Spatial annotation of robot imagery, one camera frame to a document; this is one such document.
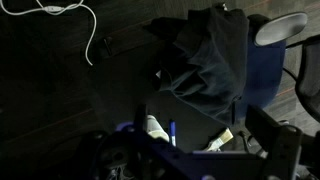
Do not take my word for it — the grey chair armrest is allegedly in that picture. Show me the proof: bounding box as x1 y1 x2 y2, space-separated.
254 12 309 47

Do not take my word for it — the white cable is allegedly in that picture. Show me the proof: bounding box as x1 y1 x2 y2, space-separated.
0 0 98 67

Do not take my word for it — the black mesh back office chair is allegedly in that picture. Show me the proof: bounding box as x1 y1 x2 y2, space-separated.
233 11 309 118

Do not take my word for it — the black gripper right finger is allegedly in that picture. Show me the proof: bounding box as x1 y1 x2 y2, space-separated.
244 104 304 180

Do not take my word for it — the wooden handle paintbrush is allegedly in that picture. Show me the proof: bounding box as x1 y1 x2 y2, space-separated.
204 127 235 153

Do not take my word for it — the white paper cup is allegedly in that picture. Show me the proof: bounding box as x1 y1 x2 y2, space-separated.
144 114 170 143

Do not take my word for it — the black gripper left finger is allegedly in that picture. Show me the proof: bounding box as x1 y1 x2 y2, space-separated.
133 103 150 135

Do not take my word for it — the blue pen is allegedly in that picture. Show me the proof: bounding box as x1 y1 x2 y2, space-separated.
168 119 178 148

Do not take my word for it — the black cloth jacket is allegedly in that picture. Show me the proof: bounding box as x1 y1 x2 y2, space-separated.
146 2 251 126

